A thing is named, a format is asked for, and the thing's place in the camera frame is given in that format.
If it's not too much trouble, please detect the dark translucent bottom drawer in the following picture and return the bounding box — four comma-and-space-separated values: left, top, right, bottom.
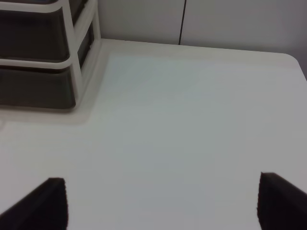
0, 67, 76, 109

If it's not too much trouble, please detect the dark translucent drawer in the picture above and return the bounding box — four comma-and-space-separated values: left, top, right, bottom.
0, 9, 71, 63
0, 67, 76, 109

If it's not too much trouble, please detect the dark translucent middle drawer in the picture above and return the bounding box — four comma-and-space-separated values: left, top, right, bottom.
0, 9, 71, 63

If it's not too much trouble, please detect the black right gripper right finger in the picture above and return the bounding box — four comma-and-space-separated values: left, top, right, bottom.
257, 172, 307, 230

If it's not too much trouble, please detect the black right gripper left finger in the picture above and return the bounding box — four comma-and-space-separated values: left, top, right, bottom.
0, 178, 69, 230

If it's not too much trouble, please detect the white drawer cabinet frame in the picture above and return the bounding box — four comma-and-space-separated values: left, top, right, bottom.
0, 0, 101, 111

